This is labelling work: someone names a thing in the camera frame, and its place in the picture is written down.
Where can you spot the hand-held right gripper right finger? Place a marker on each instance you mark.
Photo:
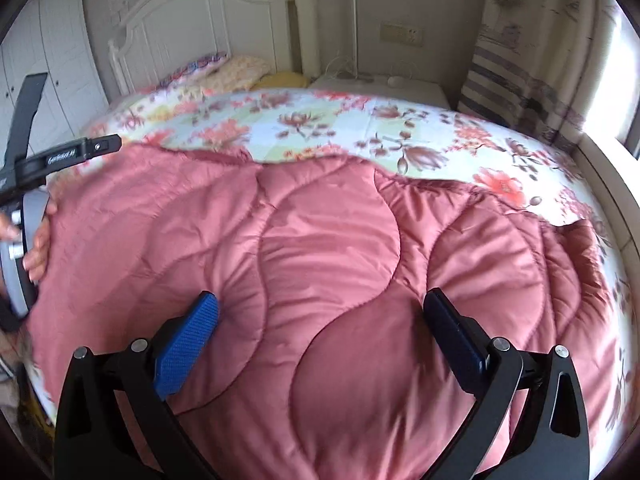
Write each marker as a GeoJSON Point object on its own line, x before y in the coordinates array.
{"type": "Point", "coordinates": [457, 342]}

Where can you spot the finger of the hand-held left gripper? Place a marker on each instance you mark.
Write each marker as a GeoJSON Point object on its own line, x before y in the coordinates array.
{"type": "Point", "coordinates": [27, 105]}
{"type": "Point", "coordinates": [65, 155]}

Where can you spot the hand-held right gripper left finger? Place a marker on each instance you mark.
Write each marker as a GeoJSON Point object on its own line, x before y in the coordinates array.
{"type": "Point", "coordinates": [187, 345]}

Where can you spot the pink quilted jacket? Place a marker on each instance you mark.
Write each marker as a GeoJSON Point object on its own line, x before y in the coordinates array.
{"type": "Point", "coordinates": [325, 260]}

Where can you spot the person's left hand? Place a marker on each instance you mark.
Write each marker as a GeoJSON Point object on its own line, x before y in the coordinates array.
{"type": "Point", "coordinates": [40, 250]}

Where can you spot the white wardrobe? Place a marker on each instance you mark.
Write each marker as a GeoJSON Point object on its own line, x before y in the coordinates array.
{"type": "Point", "coordinates": [65, 50]}

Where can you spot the purple patterned pillow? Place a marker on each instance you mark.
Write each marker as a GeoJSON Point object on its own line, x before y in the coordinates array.
{"type": "Point", "coordinates": [200, 63]}

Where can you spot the white wooden headboard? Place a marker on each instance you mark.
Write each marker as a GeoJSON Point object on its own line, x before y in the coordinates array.
{"type": "Point", "coordinates": [200, 25]}

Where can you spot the beige floral pillow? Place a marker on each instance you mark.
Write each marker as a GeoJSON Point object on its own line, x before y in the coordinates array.
{"type": "Point", "coordinates": [240, 71]}

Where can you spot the white window sill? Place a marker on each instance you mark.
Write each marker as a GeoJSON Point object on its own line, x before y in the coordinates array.
{"type": "Point", "coordinates": [607, 195]}

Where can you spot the yellow pillow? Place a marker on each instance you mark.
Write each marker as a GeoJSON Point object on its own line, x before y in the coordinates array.
{"type": "Point", "coordinates": [285, 80]}

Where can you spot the bed with floral sheet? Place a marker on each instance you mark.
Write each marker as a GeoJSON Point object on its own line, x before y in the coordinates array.
{"type": "Point", "coordinates": [350, 125]}

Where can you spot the white nightstand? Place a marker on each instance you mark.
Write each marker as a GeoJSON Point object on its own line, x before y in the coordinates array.
{"type": "Point", "coordinates": [425, 94]}

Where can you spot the small white object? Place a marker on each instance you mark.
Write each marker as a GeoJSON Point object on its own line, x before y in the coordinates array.
{"type": "Point", "coordinates": [397, 80]}

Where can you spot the printed striped curtain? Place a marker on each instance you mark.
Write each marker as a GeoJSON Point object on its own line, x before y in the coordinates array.
{"type": "Point", "coordinates": [525, 60]}

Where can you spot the white upright pole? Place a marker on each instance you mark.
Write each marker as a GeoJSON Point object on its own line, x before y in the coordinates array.
{"type": "Point", "coordinates": [354, 25]}

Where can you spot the beige wall socket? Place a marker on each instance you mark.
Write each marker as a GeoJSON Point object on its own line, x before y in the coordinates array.
{"type": "Point", "coordinates": [401, 33]}

